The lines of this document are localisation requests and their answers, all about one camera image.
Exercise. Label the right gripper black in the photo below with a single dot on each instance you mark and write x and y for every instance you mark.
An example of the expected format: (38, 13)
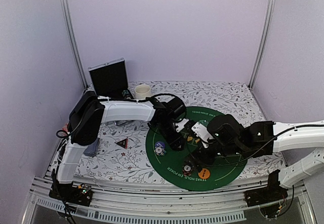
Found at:
(200, 153)

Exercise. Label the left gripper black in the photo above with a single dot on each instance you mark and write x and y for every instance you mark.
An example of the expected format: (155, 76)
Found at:
(175, 143)

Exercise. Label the orange big blind button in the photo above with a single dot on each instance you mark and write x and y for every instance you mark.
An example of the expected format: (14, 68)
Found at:
(204, 174)

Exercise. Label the small poker chip stack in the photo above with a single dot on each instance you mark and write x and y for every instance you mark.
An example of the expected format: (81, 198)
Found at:
(160, 151)

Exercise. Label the blue playing card deck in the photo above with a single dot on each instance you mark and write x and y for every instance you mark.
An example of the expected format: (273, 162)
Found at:
(91, 150)

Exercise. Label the aluminium poker chip case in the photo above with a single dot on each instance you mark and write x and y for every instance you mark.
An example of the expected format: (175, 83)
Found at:
(110, 79)

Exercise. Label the purple small blind button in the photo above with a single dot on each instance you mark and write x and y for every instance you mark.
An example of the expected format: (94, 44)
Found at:
(160, 144)

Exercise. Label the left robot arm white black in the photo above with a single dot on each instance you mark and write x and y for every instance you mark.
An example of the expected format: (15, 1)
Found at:
(92, 110)

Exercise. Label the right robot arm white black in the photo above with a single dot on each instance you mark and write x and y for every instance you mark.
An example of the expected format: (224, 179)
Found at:
(225, 136)

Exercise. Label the green round poker mat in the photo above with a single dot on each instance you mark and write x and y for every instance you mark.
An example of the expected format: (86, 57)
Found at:
(169, 167)

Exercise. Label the black triangular button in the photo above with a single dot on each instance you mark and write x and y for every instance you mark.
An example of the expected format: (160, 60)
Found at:
(122, 143)

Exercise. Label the white ceramic cup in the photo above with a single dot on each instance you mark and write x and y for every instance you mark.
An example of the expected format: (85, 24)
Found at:
(142, 91)

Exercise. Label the poker chip row right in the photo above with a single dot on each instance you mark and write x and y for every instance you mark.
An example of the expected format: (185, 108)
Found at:
(126, 94)

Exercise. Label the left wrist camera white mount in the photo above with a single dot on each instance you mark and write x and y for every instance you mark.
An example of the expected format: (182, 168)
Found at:
(184, 124)

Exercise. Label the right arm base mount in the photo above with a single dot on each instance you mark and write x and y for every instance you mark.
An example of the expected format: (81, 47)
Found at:
(267, 194)

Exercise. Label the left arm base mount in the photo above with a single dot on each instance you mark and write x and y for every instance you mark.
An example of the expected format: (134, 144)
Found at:
(79, 195)

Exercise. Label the right aluminium frame post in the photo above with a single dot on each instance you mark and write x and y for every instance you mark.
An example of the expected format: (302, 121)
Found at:
(262, 44)

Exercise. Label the aluminium frame post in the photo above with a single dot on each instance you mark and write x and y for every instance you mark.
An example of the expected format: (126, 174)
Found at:
(73, 43)
(262, 44)

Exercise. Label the left aluminium frame post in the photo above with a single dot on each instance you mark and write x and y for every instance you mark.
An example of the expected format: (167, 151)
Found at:
(73, 43)

